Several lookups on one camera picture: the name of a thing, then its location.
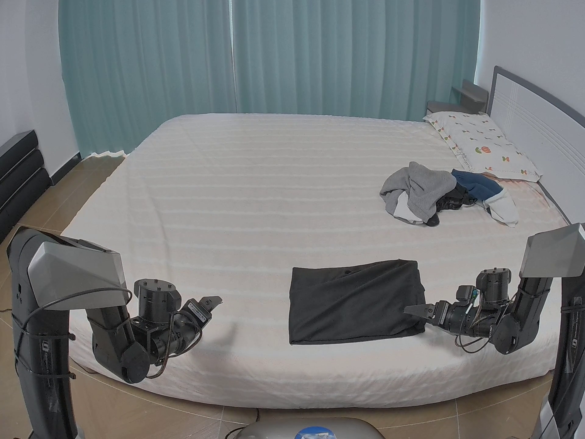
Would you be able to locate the blue-green curtain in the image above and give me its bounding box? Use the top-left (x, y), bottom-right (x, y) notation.
top-left (232, 0), bottom-right (483, 120)
top-left (58, 0), bottom-right (238, 159)

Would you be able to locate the black garment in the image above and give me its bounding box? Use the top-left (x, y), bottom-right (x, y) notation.
top-left (289, 258), bottom-right (427, 345)

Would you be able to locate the bed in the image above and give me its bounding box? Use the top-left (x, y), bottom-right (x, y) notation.
top-left (69, 65), bottom-right (585, 412)

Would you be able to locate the white printed pillow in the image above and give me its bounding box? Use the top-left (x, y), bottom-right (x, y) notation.
top-left (423, 110), bottom-right (544, 183)

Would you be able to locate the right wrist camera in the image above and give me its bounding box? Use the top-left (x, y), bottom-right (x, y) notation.
top-left (456, 284), bottom-right (480, 307)

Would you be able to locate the pile of clothes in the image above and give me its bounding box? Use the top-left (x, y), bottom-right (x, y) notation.
top-left (379, 161), bottom-right (519, 228)

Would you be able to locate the grey bedside table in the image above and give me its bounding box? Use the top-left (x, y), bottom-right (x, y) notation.
top-left (426, 79), bottom-right (490, 115)

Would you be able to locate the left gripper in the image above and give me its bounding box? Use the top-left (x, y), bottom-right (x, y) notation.
top-left (175, 297), bottom-right (214, 338)

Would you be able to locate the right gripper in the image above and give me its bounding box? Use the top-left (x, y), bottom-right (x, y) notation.
top-left (432, 300), bottom-right (477, 336)

